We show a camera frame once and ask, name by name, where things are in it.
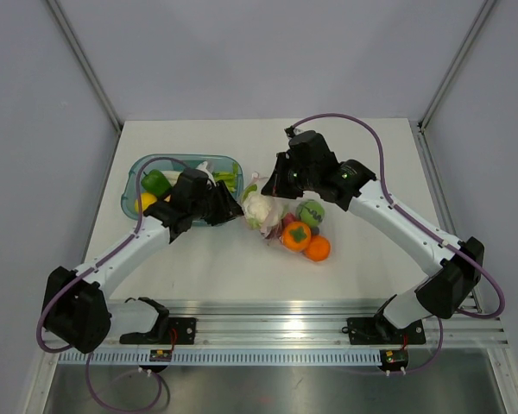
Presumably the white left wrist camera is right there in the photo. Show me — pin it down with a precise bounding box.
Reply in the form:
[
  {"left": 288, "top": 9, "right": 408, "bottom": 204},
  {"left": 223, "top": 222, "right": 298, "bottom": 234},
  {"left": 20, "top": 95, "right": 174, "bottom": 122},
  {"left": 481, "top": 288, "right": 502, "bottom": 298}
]
[{"left": 196, "top": 160, "right": 215, "bottom": 184}]

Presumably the aluminium frame post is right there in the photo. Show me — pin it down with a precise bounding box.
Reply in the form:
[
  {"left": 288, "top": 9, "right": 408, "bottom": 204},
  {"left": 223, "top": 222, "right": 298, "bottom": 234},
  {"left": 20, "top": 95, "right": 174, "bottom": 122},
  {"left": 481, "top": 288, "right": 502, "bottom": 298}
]
[
  {"left": 43, "top": 0, "right": 123, "bottom": 135},
  {"left": 417, "top": 0, "right": 500, "bottom": 134}
]

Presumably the aluminium mounting rail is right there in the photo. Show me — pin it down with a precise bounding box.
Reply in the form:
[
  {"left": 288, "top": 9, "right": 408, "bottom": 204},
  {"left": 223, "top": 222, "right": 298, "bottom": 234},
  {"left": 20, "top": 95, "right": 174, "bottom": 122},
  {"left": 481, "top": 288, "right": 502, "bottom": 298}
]
[{"left": 39, "top": 301, "right": 509, "bottom": 349}]

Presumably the left aluminium frame post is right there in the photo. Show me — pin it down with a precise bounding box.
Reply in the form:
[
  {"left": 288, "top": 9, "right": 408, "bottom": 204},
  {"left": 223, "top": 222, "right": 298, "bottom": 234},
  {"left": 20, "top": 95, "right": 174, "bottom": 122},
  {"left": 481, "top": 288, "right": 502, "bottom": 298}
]
[{"left": 43, "top": 0, "right": 123, "bottom": 135}]

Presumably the green toy bell pepper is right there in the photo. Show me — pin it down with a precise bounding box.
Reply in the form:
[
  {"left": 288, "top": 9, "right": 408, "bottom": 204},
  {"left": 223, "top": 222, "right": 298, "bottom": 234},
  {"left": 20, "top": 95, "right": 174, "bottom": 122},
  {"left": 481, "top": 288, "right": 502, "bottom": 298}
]
[{"left": 141, "top": 169, "right": 172, "bottom": 199}]

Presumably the red toy tomato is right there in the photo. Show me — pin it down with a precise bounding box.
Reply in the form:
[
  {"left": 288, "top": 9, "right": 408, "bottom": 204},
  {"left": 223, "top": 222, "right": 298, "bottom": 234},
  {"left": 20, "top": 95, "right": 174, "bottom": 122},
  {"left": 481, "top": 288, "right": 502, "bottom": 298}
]
[{"left": 281, "top": 212, "right": 297, "bottom": 227}]

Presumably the yellow toy lemon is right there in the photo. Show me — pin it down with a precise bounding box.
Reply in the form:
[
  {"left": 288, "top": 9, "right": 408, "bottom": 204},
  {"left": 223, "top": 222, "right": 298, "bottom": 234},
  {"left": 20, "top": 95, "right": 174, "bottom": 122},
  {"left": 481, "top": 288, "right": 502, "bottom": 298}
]
[{"left": 134, "top": 192, "right": 157, "bottom": 214}]

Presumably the white slotted cable duct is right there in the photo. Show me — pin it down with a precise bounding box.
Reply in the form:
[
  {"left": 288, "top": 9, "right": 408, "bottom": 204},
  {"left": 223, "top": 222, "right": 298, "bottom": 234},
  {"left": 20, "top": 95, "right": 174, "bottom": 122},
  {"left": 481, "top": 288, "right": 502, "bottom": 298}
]
[{"left": 59, "top": 348, "right": 381, "bottom": 367}]

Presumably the white toy cauliflower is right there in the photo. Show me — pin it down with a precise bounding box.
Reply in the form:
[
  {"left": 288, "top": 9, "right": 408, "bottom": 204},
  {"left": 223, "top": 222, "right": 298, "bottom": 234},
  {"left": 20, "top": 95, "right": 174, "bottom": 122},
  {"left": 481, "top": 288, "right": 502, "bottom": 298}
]
[{"left": 243, "top": 191, "right": 274, "bottom": 229}]

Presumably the controller board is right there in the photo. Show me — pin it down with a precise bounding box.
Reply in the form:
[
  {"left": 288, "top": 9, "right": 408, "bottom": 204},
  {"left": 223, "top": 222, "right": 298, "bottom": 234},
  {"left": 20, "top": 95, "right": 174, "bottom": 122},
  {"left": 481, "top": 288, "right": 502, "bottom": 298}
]
[
  {"left": 379, "top": 348, "right": 409, "bottom": 373},
  {"left": 149, "top": 349, "right": 173, "bottom": 363}
]

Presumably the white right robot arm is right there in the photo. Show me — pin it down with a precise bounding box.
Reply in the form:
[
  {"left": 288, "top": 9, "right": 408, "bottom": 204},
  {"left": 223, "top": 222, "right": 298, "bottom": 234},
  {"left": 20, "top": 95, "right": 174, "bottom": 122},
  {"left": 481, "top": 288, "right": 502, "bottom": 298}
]
[{"left": 262, "top": 130, "right": 484, "bottom": 342}]

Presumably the right aluminium frame post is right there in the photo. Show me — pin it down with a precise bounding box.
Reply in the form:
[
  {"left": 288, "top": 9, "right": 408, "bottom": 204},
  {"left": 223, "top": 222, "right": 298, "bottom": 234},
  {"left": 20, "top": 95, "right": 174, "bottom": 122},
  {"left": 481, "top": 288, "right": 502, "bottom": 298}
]
[{"left": 417, "top": 0, "right": 500, "bottom": 134}]

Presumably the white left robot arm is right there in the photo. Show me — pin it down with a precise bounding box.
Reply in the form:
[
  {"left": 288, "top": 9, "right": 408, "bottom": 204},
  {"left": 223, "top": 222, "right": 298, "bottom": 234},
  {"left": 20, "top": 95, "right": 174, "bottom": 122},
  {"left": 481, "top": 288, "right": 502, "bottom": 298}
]
[{"left": 36, "top": 168, "right": 243, "bottom": 354}]

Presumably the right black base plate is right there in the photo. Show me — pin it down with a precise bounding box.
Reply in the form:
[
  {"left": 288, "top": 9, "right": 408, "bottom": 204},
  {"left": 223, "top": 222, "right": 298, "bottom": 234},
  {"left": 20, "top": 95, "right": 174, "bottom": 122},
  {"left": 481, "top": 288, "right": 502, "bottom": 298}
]
[{"left": 341, "top": 317, "right": 426, "bottom": 346}]

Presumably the green toy melon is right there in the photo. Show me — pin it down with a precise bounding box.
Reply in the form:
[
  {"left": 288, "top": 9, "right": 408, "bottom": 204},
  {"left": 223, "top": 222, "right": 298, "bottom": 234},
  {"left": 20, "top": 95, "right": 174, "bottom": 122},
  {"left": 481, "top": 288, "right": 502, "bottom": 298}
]
[{"left": 295, "top": 199, "right": 325, "bottom": 228}]

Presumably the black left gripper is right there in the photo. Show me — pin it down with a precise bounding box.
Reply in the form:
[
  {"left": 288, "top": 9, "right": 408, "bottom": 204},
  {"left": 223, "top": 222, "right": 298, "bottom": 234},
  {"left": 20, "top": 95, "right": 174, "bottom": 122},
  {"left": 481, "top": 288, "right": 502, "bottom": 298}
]
[{"left": 190, "top": 180, "right": 245, "bottom": 226}]

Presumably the right controller board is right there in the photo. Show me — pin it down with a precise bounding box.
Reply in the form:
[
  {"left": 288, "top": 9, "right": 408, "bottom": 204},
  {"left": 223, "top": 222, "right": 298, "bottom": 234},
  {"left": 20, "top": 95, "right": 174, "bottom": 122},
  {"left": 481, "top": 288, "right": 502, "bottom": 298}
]
[{"left": 379, "top": 348, "right": 409, "bottom": 373}]

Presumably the clear zip top bag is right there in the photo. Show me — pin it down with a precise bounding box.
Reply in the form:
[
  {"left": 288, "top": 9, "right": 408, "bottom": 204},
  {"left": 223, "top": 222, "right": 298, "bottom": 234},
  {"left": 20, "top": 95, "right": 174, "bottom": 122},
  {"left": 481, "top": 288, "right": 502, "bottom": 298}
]
[{"left": 241, "top": 172, "right": 332, "bottom": 262}]

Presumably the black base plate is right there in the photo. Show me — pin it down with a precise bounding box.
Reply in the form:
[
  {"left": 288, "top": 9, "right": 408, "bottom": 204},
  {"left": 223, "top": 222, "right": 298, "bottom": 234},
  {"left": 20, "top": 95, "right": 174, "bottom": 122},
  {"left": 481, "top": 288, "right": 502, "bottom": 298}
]
[
  {"left": 119, "top": 317, "right": 197, "bottom": 345},
  {"left": 341, "top": 317, "right": 426, "bottom": 346}
]

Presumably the left controller board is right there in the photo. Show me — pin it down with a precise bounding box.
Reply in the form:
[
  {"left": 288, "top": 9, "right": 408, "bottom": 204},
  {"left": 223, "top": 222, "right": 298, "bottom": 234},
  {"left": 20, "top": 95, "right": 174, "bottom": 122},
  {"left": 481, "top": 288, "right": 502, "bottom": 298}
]
[{"left": 149, "top": 349, "right": 173, "bottom": 363}]

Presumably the teal plastic food tray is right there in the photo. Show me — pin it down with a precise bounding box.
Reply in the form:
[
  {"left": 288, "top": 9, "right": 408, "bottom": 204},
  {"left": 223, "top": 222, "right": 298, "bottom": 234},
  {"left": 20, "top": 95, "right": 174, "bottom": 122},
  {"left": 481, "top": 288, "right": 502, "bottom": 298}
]
[{"left": 120, "top": 154, "right": 243, "bottom": 221}]

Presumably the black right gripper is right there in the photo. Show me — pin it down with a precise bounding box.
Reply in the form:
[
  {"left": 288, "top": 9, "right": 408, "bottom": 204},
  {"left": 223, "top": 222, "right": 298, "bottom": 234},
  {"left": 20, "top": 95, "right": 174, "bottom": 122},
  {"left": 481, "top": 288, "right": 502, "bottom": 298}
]
[{"left": 262, "top": 152, "right": 319, "bottom": 199}]

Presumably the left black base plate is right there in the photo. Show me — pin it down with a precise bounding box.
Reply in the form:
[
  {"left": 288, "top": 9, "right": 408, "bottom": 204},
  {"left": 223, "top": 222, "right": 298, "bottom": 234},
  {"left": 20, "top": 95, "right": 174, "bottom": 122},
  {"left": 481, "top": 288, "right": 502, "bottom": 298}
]
[{"left": 119, "top": 317, "right": 197, "bottom": 345}]

